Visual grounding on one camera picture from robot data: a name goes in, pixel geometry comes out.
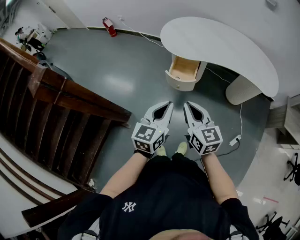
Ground red floor tape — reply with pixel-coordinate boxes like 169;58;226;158
263;195;279;204

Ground red fire extinguisher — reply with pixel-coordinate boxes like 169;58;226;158
101;17;118;38

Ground black cable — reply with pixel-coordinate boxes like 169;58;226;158
215;138;241;157

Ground white door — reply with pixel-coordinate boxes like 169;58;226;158
37;0;86;30

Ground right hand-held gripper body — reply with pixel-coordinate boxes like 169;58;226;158
187;120;224;156

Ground person's right shoe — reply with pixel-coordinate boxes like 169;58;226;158
174;141;188;155

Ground person's left forearm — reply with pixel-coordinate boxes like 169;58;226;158
99;150;150;199

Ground white curved desk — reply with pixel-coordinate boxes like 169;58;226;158
160;16;279;106

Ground dark wooden stair railing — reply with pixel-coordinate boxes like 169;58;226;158
0;37;132;228

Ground backpack strap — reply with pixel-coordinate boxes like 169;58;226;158
81;229;100;240

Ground black t-shirt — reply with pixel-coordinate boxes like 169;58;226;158
57;152;259;240

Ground wooden drawer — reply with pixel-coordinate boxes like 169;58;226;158
164;55;202;92

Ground grey shelf unit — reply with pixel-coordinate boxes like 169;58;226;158
265;94;300;150

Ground person's right forearm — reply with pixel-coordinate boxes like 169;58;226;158
201;152;240;205

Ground white power strip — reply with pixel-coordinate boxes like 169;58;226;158
229;135;242;147

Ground black office chair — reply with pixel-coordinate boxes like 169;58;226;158
255;210;292;240
283;152;300;186

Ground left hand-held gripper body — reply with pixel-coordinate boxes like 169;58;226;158
131;118;170;160

